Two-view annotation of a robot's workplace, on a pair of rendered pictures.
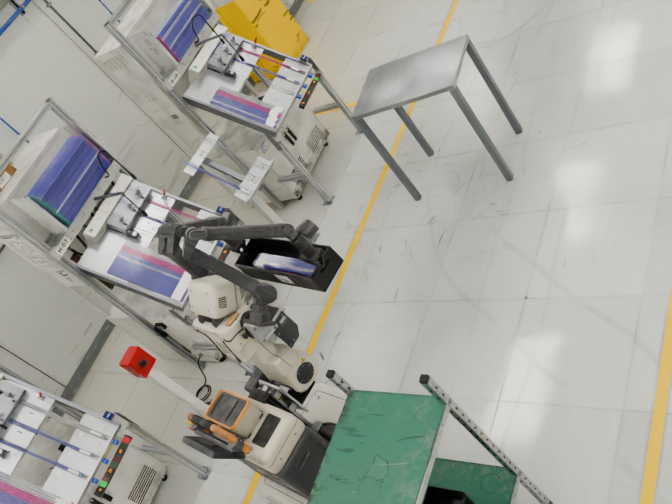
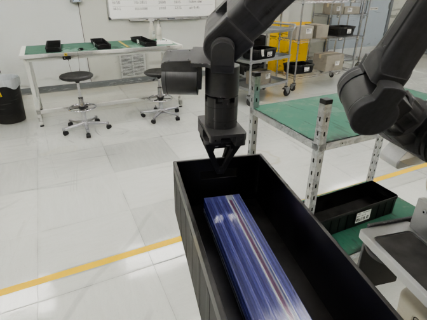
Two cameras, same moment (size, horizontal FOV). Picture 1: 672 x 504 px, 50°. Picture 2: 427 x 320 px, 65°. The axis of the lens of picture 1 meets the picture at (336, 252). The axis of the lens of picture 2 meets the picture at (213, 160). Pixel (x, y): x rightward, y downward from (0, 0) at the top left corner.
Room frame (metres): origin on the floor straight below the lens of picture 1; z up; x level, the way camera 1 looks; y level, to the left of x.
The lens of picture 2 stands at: (3.09, 0.18, 1.41)
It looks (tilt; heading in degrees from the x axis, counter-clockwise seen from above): 27 degrees down; 192
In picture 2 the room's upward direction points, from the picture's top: straight up
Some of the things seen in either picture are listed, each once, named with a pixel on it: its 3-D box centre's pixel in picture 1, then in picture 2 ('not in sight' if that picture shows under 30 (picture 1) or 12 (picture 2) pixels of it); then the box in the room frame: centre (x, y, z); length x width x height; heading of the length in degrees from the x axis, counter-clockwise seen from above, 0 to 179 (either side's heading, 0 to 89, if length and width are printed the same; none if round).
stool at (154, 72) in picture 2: not in sight; (161, 94); (-0.64, -1.22, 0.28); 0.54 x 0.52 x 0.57; 60
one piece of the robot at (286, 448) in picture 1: (274, 437); not in sight; (2.51, 0.81, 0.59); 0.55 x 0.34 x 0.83; 26
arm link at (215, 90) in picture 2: (300, 240); (218, 79); (2.54, 0.08, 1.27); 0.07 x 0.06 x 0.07; 100
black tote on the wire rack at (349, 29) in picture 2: not in sight; (339, 30); (-2.95, 1.03, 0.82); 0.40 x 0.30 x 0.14; 133
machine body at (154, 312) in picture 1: (187, 299); not in sight; (4.46, 1.00, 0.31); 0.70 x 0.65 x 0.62; 127
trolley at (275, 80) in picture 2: not in sight; (260, 62); (-1.72, -0.14, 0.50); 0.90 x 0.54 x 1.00; 141
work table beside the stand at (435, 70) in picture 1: (439, 123); not in sight; (3.77, -1.02, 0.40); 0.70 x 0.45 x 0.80; 42
